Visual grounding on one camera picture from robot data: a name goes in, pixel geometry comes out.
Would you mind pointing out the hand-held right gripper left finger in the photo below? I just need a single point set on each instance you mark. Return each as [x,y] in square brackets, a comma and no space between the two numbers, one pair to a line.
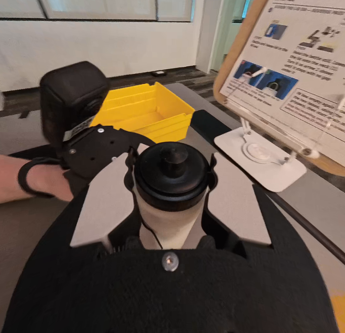
[105,209]

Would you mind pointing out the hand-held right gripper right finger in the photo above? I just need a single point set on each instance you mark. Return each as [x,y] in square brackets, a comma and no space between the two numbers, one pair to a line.
[237,206]

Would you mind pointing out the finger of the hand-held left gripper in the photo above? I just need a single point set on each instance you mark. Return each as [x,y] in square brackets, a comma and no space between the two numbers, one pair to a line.
[142,149]

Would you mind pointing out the black bottle lid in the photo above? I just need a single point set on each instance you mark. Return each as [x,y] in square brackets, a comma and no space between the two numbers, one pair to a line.
[170,176]

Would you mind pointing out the yellow plastic bin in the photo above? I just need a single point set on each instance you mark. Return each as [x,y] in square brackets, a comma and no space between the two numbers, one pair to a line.
[339,317]
[167,112]

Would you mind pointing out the white plastic bottle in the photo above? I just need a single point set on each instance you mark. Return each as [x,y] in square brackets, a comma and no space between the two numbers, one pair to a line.
[170,225]

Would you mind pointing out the person's left forearm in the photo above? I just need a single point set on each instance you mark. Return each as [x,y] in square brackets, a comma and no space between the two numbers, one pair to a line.
[8,176]

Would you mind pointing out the person's left hand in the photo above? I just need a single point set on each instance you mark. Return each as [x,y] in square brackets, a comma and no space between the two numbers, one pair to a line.
[54,182]

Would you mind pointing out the black textured pad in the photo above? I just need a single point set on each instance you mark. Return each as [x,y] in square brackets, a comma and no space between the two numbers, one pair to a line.
[32,152]

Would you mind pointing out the small black floor object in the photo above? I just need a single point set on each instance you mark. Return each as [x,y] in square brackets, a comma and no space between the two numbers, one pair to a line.
[159,73]

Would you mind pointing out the black wristband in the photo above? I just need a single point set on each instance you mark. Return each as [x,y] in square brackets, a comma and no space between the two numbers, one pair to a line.
[22,176]

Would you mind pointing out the wooden edged instruction board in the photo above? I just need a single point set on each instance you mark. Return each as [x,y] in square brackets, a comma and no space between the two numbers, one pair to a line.
[291,58]

